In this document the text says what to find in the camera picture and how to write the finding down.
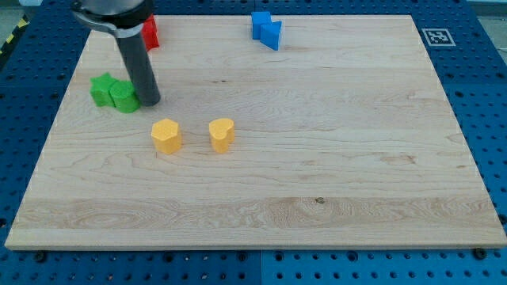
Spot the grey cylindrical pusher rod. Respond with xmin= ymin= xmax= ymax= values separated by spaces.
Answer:
xmin=116 ymin=24 xmax=161 ymax=106

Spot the yellow hexagon block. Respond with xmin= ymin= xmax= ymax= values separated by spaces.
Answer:
xmin=151 ymin=119 xmax=182 ymax=154

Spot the red block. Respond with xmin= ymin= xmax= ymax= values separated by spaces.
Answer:
xmin=141 ymin=14 xmax=159 ymax=51

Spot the green cylinder block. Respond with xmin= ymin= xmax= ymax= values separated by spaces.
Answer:
xmin=109 ymin=81 xmax=140 ymax=113

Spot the green star block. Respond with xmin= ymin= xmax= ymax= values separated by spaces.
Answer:
xmin=90 ymin=72 xmax=118 ymax=107

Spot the yellow heart block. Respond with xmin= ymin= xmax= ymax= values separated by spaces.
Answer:
xmin=208 ymin=118 xmax=235 ymax=154

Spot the blue cube block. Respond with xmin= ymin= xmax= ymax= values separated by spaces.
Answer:
xmin=250 ymin=11 xmax=272 ymax=40

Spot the blue triangle block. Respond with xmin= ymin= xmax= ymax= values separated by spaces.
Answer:
xmin=260 ymin=21 xmax=282 ymax=51

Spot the wooden board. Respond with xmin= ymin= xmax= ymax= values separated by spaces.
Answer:
xmin=6 ymin=15 xmax=506 ymax=251

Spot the white fiducial marker tag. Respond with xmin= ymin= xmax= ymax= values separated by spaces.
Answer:
xmin=421 ymin=28 xmax=456 ymax=47

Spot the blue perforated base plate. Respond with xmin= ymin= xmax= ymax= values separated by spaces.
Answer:
xmin=1 ymin=1 xmax=506 ymax=284

